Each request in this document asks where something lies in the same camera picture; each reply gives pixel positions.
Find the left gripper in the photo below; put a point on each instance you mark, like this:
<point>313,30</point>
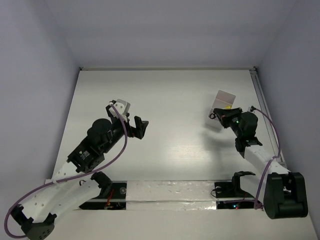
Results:
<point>133,130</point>

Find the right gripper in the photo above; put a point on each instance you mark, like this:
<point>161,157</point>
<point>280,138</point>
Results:
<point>226,114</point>

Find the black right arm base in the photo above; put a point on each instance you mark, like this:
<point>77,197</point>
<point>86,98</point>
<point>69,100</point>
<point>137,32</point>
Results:
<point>230,190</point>

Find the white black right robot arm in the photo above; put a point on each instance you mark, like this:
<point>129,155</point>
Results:
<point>280,192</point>

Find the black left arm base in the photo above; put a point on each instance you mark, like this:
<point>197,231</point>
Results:
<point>114,200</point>

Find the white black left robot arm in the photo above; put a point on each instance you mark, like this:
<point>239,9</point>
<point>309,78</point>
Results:
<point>79,179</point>

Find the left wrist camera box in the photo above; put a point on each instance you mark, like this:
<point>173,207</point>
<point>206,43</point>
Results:
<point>121,106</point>

